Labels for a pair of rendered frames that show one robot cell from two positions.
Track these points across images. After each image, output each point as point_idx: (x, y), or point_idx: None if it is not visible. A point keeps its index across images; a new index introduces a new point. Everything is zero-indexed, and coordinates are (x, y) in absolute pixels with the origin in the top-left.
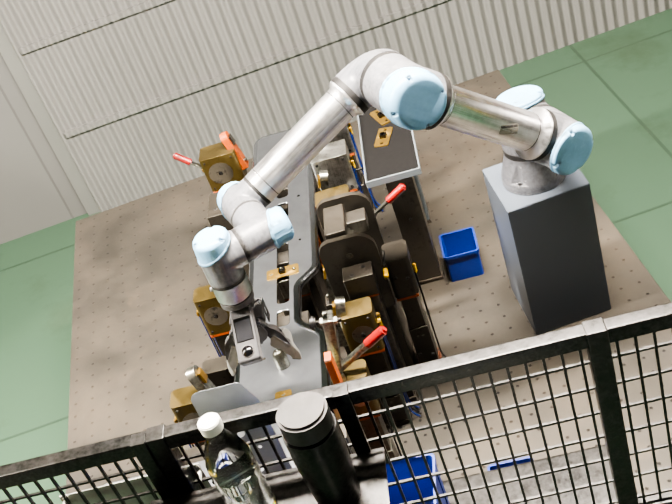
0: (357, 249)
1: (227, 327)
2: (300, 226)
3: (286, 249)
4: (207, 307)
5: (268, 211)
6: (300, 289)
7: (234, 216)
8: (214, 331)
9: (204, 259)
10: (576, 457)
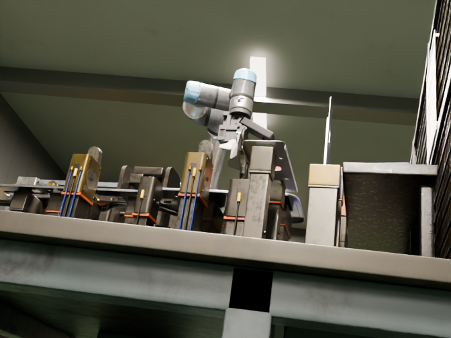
0: (176, 184)
1: (89, 194)
2: (48, 200)
3: (31, 212)
4: (92, 166)
5: None
6: (119, 204)
7: (221, 88)
8: (84, 190)
9: (254, 77)
10: None
